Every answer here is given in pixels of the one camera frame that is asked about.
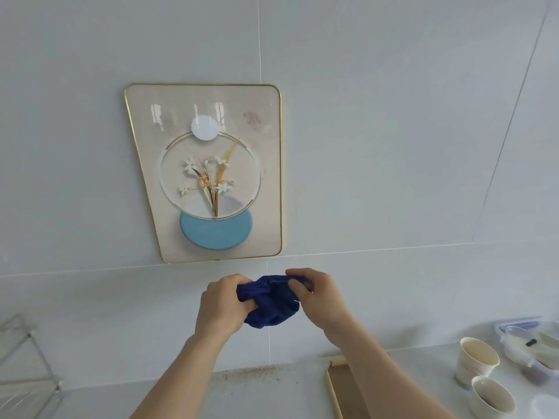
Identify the person's left hand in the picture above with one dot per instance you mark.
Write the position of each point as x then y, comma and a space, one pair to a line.
218, 305

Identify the person's right hand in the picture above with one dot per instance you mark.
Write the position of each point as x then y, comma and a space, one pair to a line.
325, 301

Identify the person's left fingers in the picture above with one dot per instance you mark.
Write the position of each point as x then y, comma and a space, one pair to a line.
248, 306

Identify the person's right fingers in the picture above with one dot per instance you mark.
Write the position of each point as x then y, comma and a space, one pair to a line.
301, 276

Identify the dark blue cloth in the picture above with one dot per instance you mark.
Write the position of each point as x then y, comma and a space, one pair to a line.
273, 301

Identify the person's left forearm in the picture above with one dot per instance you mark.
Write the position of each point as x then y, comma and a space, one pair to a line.
179, 379

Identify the person's right forearm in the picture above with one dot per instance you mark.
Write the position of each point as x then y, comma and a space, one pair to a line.
384, 379

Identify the wooden tray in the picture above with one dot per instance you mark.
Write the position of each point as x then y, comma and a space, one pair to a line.
345, 390

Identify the stained white paper cup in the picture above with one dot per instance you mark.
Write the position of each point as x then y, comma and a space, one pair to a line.
476, 360
491, 399

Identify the clear plastic container blue lid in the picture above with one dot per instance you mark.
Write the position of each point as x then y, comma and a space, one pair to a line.
530, 349

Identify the gold framed floral wall picture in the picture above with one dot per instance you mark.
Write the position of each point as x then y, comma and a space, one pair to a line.
209, 170

